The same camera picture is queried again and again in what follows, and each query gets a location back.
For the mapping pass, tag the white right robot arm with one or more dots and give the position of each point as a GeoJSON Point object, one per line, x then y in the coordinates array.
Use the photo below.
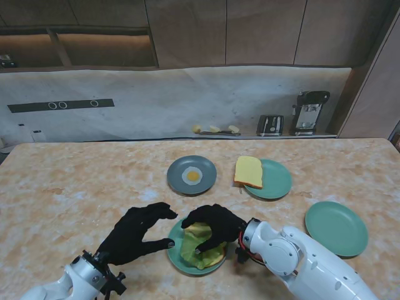
{"type": "Point", "coordinates": [312, 262]}

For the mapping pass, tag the green lettuce leaf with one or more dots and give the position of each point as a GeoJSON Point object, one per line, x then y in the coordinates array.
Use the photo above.
{"type": "Point", "coordinates": [190, 250]}

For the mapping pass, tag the grey plate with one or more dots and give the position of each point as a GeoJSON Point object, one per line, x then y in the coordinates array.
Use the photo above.
{"type": "Point", "coordinates": [176, 175]}

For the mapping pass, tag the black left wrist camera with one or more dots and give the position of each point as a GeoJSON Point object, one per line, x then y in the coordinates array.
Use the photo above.
{"type": "Point", "coordinates": [115, 282]}

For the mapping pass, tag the black silver toaster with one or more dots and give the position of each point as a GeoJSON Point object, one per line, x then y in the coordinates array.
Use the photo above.
{"type": "Point", "coordinates": [270, 125]}

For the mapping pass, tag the dark object on shelf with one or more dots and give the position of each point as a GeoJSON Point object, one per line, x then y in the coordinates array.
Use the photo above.
{"type": "Point", "coordinates": [7, 61]}

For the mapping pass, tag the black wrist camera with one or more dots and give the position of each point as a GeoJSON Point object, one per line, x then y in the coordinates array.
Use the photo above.
{"type": "Point", "coordinates": [240, 254]}
{"type": "Point", "coordinates": [115, 282]}

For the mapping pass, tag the dark cutting board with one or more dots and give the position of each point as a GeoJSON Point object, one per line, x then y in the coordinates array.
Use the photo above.
{"type": "Point", "coordinates": [218, 133]}

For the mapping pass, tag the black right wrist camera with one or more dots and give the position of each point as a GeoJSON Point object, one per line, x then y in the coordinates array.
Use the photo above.
{"type": "Point", "coordinates": [240, 254]}

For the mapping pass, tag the green lettuce plate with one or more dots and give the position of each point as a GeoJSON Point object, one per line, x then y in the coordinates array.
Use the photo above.
{"type": "Point", "coordinates": [337, 228]}

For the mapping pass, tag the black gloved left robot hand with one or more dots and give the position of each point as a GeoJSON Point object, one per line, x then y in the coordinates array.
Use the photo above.
{"type": "Point", "coordinates": [131, 234]}

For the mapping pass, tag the fried egg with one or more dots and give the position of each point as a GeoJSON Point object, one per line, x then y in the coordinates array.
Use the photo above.
{"type": "Point", "coordinates": [192, 176]}

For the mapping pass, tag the small white black-topped container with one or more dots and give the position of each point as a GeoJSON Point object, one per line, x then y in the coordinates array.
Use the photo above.
{"type": "Point", "coordinates": [38, 136]}

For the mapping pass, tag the black wall socket strip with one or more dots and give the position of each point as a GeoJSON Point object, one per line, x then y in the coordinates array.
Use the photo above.
{"type": "Point", "coordinates": [31, 107]}

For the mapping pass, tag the tall white container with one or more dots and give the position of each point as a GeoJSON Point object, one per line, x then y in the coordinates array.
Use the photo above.
{"type": "Point", "coordinates": [22, 132]}

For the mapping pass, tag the black silver coffee machine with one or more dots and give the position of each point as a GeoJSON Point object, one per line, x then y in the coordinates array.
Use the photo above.
{"type": "Point", "coordinates": [307, 112]}

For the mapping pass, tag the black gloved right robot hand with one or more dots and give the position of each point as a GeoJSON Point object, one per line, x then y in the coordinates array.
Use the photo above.
{"type": "Point", "coordinates": [223, 225]}

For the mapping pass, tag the yellow bread slice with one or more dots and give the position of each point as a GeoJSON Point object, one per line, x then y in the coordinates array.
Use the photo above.
{"type": "Point", "coordinates": [200, 229]}
{"type": "Point", "coordinates": [248, 172]}

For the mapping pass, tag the green bread plate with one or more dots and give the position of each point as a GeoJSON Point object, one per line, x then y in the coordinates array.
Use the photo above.
{"type": "Point", "coordinates": [275, 181]}

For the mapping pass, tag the yellow food piece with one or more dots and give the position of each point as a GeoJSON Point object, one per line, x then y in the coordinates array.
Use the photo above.
{"type": "Point", "coordinates": [214, 128]}
{"type": "Point", "coordinates": [197, 128]}
{"type": "Point", "coordinates": [233, 128]}

